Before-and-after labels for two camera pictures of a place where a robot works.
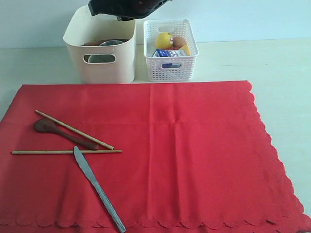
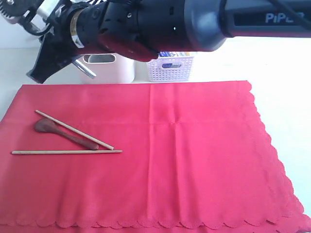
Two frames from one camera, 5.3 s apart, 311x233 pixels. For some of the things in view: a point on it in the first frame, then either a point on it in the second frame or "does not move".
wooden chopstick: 76,130 does not move
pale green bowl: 101,58 does not move
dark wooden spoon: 50,125 does not move
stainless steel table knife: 84,164 -> 84,69
